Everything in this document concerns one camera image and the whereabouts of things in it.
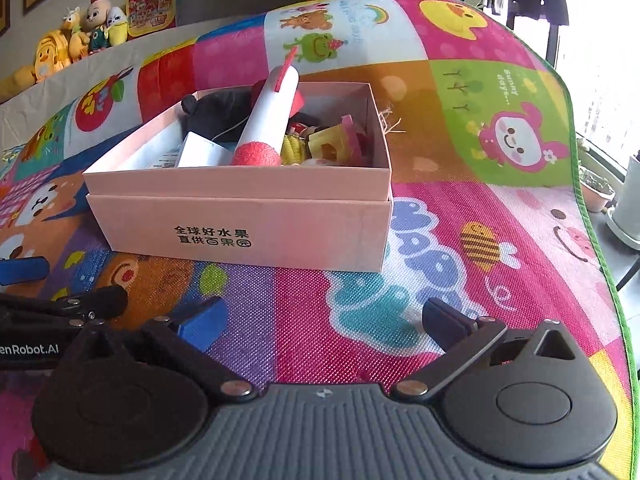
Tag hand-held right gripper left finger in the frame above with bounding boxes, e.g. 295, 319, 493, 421
75, 295, 257, 402

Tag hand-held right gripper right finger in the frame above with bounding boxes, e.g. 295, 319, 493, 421
391, 296, 583, 402

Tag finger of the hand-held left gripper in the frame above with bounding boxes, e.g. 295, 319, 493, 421
0, 256, 51, 287
0, 285, 129, 329

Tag pink cardboard box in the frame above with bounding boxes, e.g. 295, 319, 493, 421
82, 81, 394, 273

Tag white blue card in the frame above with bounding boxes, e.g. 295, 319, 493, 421
177, 131, 236, 168

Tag yellow ridged plastic toy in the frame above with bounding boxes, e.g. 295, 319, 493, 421
280, 132, 311, 166

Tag dark grey plush toy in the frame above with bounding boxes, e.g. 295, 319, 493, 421
181, 87, 321, 146

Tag white red-finned toy rocket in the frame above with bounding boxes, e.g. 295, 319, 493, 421
230, 51, 301, 167

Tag colourful cartoon play mat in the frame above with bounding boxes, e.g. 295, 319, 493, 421
0, 0, 640, 480

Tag long yellow plush toy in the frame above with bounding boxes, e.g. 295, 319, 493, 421
0, 67, 38, 103

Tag small potted plant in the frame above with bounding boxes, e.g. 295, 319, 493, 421
577, 160, 617, 213

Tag dry straw strands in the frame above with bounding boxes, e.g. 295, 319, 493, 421
377, 105, 403, 136

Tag yellow pink block toy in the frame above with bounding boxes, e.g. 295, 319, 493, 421
307, 115, 373, 166

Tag white plant pot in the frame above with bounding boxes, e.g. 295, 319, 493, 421
606, 149, 640, 252

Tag yellow duck plush backpack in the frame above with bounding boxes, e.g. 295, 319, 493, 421
32, 30, 73, 83

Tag yellow duck plush toy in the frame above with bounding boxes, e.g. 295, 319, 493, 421
61, 7, 90, 63

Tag beige bed sheet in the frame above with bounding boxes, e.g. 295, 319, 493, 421
0, 12, 271, 153

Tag banana plush toy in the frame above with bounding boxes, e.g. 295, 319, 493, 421
105, 6, 130, 46

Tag big-headed boy doll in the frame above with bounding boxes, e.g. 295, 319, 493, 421
82, 0, 112, 55

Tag red picture book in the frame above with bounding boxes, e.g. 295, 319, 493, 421
125, 0, 178, 42

